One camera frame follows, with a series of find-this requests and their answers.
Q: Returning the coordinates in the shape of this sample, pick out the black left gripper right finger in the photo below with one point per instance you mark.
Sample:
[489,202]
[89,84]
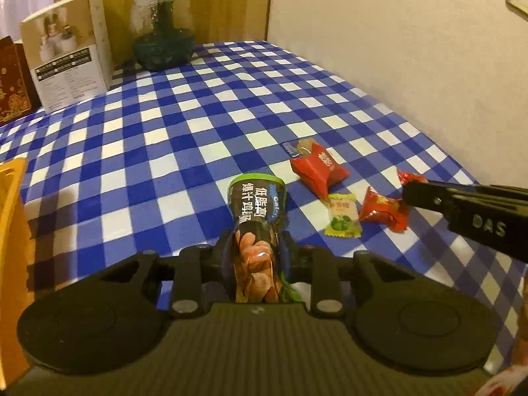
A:
[402,319]

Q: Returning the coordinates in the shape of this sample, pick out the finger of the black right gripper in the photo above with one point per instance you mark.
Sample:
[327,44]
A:
[443,197]

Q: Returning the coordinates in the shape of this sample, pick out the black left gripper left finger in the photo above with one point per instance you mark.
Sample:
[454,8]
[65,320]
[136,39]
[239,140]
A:
[118,315]

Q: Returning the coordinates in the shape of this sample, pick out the yellow green candy packet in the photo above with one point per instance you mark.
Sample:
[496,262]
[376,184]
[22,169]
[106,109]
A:
[344,218]

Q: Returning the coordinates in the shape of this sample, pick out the large red snack packet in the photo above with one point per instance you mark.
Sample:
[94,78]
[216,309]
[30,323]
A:
[315,166]

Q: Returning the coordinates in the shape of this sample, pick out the right hand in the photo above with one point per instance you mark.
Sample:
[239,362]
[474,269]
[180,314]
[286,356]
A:
[520,350]

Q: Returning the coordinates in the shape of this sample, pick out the orange plastic tray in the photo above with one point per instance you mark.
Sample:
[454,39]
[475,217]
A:
[17,252]

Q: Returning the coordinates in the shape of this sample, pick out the blue white checkered tablecloth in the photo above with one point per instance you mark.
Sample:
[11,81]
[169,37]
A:
[147,166]

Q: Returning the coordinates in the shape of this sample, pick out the dark red gift box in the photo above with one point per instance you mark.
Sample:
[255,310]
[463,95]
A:
[18,95]

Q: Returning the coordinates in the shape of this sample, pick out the white product box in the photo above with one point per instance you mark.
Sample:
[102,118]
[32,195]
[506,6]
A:
[68,52]

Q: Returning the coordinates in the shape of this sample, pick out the green glass jar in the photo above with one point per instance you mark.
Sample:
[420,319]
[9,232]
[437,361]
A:
[163,33]

